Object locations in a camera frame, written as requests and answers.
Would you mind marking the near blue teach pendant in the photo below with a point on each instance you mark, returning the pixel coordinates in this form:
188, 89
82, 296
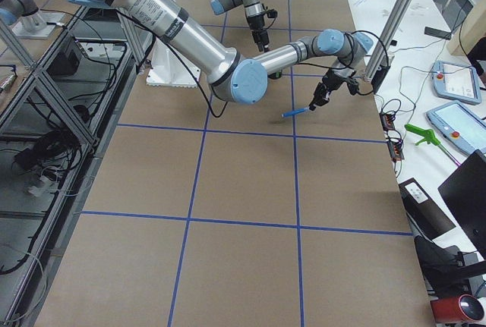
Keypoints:
458, 124

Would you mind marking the black box with label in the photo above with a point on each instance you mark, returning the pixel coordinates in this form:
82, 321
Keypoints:
423, 210

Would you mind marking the blue teach pendant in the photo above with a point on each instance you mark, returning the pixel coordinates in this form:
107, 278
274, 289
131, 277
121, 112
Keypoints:
457, 82
458, 124

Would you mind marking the red cylindrical speaker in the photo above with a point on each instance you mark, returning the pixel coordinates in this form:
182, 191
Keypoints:
462, 308

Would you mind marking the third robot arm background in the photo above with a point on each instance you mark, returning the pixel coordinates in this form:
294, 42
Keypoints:
27, 20

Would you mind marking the black mesh pen cup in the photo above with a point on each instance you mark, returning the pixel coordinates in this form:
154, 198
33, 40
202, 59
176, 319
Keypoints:
275, 76

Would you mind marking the aluminium frame post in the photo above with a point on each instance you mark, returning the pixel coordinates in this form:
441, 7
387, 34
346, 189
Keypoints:
391, 26

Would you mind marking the green handled grabber tool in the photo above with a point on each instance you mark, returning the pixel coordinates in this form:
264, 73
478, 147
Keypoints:
428, 136

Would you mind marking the black smartphone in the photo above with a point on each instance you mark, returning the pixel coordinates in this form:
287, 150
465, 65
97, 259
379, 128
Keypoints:
440, 34

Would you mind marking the usb hub with cables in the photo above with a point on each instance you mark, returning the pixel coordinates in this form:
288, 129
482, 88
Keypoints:
395, 145
387, 117

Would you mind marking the blue marker pen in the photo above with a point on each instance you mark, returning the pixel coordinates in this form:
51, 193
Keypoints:
295, 112

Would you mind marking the black monitor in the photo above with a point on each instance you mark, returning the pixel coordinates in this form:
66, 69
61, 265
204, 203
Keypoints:
464, 195

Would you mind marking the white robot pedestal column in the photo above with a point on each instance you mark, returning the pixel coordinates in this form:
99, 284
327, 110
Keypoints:
167, 70

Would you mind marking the far blue teach pendant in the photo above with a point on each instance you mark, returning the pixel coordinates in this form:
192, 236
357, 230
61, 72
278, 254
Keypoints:
457, 82

